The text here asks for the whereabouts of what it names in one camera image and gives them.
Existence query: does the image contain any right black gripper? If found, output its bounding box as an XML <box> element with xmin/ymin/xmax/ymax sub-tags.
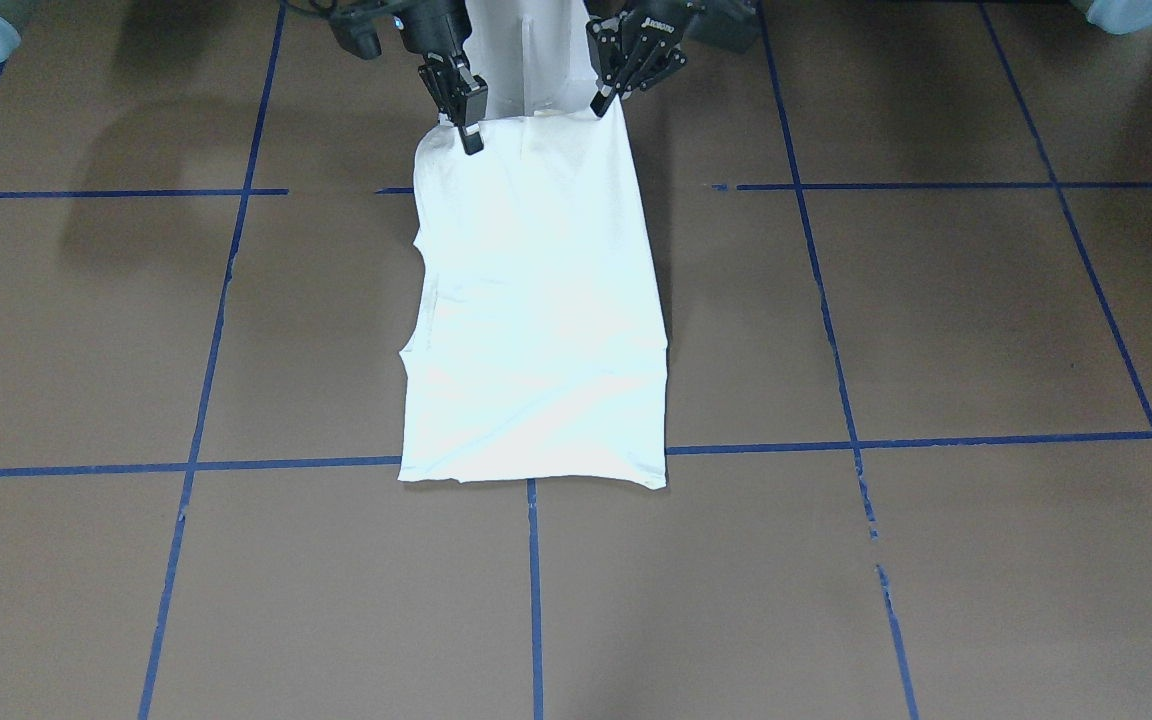
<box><xmin>397</xmin><ymin>0</ymin><xmax>488</xmax><ymax>156</ymax></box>

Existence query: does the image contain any cream long-sleeve cat shirt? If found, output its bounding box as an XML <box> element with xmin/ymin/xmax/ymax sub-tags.
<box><xmin>397</xmin><ymin>103</ymin><xmax>668</xmax><ymax>488</ymax></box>

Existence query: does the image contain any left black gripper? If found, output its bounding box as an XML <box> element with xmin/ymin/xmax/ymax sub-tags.
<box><xmin>586</xmin><ymin>1</ymin><xmax>707</xmax><ymax>118</ymax></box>

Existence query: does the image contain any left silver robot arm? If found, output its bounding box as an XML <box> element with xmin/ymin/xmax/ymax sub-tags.
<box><xmin>585</xmin><ymin>1</ymin><xmax>1152</xmax><ymax>118</ymax></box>

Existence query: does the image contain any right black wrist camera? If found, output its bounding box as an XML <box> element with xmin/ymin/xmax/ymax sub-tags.
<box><xmin>325</xmin><ymin>1</ymin><xmax>411</xmax><ymax>61</ymax></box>

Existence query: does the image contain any white support column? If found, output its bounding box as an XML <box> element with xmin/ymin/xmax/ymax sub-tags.
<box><xmin>465</xmin><ymin>1</ymin><xmax>596</xmax><ymax>120</ymax></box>

